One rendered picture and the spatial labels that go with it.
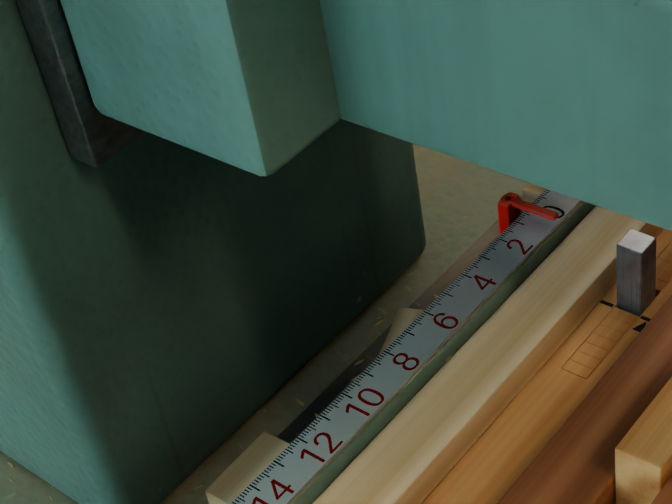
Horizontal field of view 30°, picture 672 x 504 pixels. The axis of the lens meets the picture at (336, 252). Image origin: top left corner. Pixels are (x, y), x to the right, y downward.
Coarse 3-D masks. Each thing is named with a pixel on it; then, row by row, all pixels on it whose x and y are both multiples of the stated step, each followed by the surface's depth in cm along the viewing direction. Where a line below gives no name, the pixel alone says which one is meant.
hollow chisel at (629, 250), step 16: (624, 240) 38; (640, 240) 38; (624, 256) 38; (640, 256) 38; (624, 272) 39; (640, 272) 38; (624, 288) 39; (640, 288) 39; (624, 304) 39; (640, 304) 39
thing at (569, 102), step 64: (320, 0) 36; (384, 0) 35; (448, 0) 33; (512, 0) 32; (576, 0) 30; (640, 0) 29; (384, 64) 36; (448, 64) 34; (512, 64) 33; (576, 64) 31; (640, 64) 30; (384, 128) 38; (448, 128) 36; (512, 128) 34; (576, 128) 33; (640, 128) 31; (576, 192) 34; (640, 192) 33
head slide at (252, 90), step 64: (64, 0) 39; (128, 0) 36; (192, 0) 34; (256, 0) 34; (128, 64) 38; (192, 64) 36; (256, 64) 35; (320, 64) 37; (192, 128) 38; (256, 128) 36; (320, 128) 38
